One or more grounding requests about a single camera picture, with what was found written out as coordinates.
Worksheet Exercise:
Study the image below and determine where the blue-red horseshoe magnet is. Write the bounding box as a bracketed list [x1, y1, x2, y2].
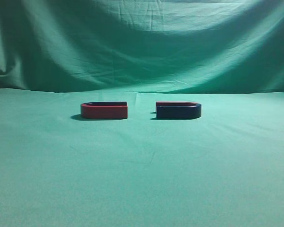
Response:
[156, 101, 202, 119]

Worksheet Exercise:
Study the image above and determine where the green cloth backdrop and cover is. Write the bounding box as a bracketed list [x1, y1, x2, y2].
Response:
[0, 0, 284, 227]

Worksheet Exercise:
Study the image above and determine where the left red-blue horseshoe magnet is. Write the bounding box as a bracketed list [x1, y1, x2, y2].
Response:
[80, 102, 128, 120]

